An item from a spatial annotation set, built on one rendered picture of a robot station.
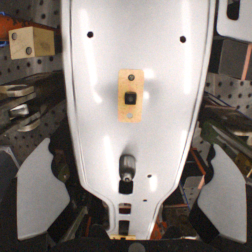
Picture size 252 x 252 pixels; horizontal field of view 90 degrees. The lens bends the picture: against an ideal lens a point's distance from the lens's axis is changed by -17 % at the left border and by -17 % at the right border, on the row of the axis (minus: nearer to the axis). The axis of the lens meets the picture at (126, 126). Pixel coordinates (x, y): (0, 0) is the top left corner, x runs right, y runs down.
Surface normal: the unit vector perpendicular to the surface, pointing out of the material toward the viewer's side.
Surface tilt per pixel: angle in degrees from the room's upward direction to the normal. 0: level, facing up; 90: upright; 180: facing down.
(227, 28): 0
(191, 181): 0
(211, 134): 78
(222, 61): 0
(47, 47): 90
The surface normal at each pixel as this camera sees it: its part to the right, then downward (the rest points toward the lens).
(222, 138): -0.98, 0.05
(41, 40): 1.00, 0.04
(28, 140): -0.02, 0.45
